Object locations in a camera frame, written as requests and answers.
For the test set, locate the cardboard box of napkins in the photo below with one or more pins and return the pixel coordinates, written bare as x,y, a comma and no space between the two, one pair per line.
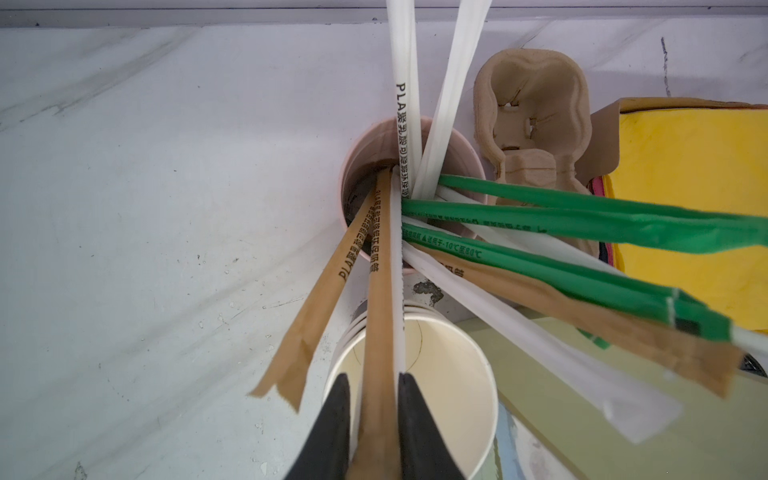
602,155

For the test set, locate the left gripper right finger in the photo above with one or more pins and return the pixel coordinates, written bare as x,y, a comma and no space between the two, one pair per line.
423,452

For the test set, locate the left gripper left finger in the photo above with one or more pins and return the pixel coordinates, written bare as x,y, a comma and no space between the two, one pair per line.
325,453

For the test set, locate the brown paper straw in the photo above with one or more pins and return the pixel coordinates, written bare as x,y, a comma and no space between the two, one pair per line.
377,453

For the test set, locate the yellow napkin stack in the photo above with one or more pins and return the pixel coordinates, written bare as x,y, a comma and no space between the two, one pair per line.
704,159

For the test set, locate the brown pulp cup carriers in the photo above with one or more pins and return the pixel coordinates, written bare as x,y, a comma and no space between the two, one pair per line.
532,118

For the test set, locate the stack of black paper cups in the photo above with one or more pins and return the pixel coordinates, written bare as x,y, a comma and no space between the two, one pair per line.
453,374

